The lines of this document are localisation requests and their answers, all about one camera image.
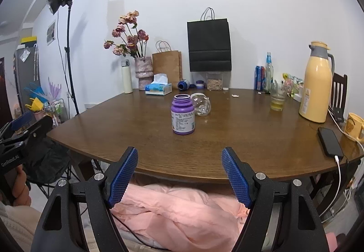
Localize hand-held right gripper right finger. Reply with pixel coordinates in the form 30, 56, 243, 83
221, 147, 328, 252

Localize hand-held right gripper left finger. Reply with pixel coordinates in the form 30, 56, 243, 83
31, 146, 139, 252

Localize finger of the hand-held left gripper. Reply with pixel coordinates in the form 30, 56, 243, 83
11, 111, 34, 131
15, 115, 54, 146

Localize person's left forearm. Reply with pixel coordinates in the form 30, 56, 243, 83
0, 200, 42, 252

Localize person's left hand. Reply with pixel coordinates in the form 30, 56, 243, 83
13, 165, 32, 207

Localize bunch of plastic hangers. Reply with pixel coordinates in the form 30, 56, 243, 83
24, 77, 62, 114

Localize black cloth bag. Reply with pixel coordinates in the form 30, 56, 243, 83
24, 138, 72, 185

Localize grey refrigerator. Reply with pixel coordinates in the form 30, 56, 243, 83
13, 43, 40, 106

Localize pink quilted cloth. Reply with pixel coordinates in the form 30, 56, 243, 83
110, 182, 251, 252

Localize black light stand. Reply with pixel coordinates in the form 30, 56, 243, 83
63, 4, 81, 116

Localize purple supplement bottle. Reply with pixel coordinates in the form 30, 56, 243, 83
171, 94, 196, 136

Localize glass with yellow drink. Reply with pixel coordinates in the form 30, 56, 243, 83
270, 83, 288, 112

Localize blue tissue box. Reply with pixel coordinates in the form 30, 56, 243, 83
145, 74, 173, 96

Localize clear grain container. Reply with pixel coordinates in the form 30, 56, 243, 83
206, 71, 223, 91

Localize black smartphone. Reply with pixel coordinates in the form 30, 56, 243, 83
318, 127, 345, 159

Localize white thermos bottle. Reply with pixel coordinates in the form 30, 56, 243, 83
121, 59, 133, 94

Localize blue drink can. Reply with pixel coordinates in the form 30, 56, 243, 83
255, 66, 265, 91

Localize pink speckled vase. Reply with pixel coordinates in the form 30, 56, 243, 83
134, 56, 154, 91

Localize colourful snack packets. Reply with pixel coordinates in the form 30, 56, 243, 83
281, 73, 304, 97

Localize clear glass bottle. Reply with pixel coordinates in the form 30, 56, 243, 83
265, 52, 275, 94

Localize brown paper bag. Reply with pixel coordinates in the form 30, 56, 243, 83
152, 41, 183, 89

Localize yellow thermos jug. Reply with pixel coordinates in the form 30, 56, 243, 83
298, 41, 336, 123

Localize dried pink flowers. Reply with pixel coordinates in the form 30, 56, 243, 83
104, 10, 149, 58

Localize yellow mug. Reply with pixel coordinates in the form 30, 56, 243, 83
345, 112, 364, 142

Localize dark wooden chair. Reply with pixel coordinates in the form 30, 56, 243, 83
328, 73, 349, 121

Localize black paper bag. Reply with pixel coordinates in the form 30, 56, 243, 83
187, 7, 233, 72

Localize black cable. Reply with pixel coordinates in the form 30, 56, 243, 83
113, 212, 161, 249

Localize wall switch panel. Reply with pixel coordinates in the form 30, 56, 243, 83
46, 22, 56, 43

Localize white charging cable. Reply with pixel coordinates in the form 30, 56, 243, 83
318, 155, 343, 216

